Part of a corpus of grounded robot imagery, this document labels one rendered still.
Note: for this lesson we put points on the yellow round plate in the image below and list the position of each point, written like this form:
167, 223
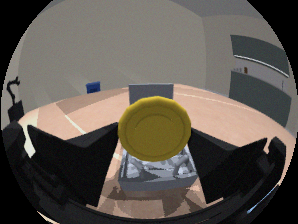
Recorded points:
155, 128

